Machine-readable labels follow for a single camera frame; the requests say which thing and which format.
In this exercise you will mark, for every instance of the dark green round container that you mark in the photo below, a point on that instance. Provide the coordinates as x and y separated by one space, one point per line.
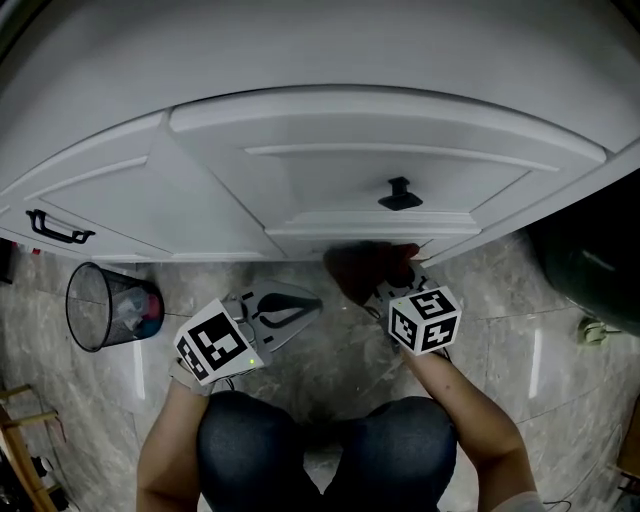
595 260

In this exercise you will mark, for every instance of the white sink cabinet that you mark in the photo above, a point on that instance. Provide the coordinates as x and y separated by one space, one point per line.
320 55

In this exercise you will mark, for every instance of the pale green slipper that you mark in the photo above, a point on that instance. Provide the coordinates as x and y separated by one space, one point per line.
595 332

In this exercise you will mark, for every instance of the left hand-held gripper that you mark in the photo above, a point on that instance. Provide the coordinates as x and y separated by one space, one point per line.
215 342

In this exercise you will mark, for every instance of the wooden rack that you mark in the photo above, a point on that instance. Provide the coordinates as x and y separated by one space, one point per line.
25 450

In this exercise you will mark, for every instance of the dark red cloth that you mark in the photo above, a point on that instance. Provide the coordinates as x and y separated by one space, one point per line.
362 272

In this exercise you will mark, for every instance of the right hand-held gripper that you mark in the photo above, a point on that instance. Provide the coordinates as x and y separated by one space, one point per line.
425 320

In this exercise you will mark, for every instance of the person's leg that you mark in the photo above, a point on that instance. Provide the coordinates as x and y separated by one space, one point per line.
395 455
250 450

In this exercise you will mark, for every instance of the person's left forearm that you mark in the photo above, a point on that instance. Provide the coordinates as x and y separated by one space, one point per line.
167 450

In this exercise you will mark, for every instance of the person's right leg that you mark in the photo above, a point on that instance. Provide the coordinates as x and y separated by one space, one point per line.
395 455

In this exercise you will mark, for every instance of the white cabinet door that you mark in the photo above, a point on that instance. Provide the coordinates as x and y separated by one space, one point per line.
150 200
340 180

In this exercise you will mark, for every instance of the person's left leg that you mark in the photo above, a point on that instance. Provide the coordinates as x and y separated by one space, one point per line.
250 450

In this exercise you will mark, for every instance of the person's right forearm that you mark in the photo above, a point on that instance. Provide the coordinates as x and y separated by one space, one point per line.
475 425

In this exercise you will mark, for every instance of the brown wooden furniture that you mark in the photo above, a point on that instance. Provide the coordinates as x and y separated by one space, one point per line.
631 450

